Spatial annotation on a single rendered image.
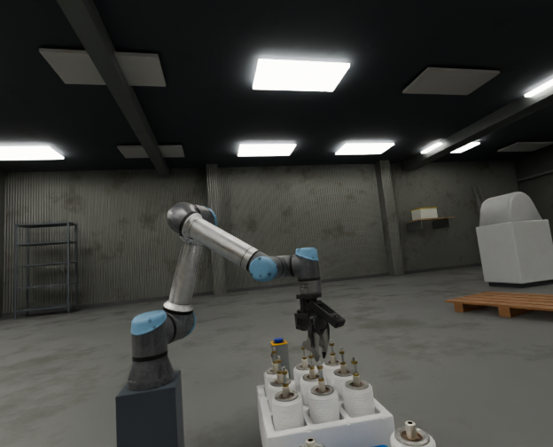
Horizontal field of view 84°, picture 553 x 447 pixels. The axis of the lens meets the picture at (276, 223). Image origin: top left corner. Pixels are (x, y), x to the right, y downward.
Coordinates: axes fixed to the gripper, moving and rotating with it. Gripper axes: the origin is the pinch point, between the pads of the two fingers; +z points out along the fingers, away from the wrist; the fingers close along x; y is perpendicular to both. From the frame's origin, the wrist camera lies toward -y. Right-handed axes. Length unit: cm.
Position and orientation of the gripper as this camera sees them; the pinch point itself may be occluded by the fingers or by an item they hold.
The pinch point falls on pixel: (322, 356)
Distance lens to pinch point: 110.3
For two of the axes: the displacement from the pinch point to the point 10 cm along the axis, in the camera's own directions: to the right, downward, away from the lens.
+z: 0.9, 9.9, -1.2
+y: -7.1, 1.4, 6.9
